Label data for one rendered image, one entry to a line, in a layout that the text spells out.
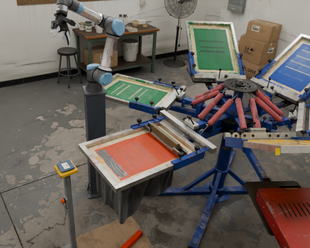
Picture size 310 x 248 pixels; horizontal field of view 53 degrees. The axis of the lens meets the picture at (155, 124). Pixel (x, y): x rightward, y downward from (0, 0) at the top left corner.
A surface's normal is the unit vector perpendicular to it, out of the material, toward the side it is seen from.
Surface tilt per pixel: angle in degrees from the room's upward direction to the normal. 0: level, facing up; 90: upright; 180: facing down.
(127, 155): 0
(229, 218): 0
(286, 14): 90
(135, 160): 0
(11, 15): 90
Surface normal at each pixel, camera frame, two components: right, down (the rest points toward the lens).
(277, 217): 0.07, -0.85
